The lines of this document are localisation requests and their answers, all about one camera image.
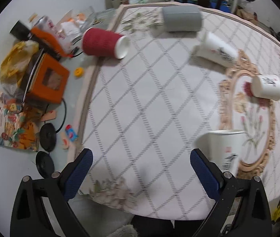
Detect colourful snack bag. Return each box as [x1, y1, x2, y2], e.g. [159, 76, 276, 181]
[0, 91, 43, 151]

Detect floral diamond pattern tablecloth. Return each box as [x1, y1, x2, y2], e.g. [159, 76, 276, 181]
[73, 3, 280, 220]

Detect grey ribbed cup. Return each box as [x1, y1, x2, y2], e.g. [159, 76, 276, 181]
[162, 5, 203, 32]

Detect small yellow cap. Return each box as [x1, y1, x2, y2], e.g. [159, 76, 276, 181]
[74, 67, 84, 78]

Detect red ribbed paper cup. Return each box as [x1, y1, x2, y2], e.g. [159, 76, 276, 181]
[81, 27, 131, 59]

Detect yellow plastic bag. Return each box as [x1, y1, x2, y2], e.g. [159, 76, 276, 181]
[0, 40, 39, 97]

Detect black cable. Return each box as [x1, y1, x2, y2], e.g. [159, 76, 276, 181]
[53, 98, 68, 134]

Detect orange box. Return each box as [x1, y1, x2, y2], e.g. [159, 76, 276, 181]
[21, 50, 70, 104]

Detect cardboard box on floor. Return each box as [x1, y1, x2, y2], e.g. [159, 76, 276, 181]
[236, 9, 258, 25]

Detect white paper cup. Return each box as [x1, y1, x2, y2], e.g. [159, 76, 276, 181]
[251, 74, 280, 101]
[196, 130, 246, 176]
[196, 32, 239, 68]

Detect black bottle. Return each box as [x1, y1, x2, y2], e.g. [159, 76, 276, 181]
[10, 20, 61, 60]

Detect black round lid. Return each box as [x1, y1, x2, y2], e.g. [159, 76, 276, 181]
[39, 123, 56, 152]

